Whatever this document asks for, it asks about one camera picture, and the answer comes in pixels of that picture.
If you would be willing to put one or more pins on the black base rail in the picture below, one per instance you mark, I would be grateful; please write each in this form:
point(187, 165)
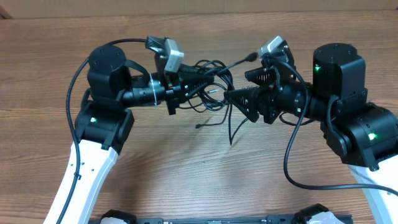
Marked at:
point(313, 214)

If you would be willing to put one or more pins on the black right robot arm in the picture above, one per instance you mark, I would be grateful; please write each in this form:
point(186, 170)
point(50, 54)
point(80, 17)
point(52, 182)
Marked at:
point(363, 135)

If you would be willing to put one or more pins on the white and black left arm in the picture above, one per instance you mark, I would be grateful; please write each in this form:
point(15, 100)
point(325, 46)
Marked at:
point(105, 120)

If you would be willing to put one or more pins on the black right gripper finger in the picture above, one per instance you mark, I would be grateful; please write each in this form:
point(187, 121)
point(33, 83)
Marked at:
point(246, 100)
point(261, 76)

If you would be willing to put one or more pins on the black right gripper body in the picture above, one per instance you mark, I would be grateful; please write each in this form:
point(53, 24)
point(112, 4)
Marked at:
point(270, 102)

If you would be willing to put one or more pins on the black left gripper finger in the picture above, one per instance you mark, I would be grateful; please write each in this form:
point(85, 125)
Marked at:
point(191, 69)
point(194, 83)

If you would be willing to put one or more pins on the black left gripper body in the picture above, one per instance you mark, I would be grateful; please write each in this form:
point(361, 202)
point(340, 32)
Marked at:
point(171, 92)

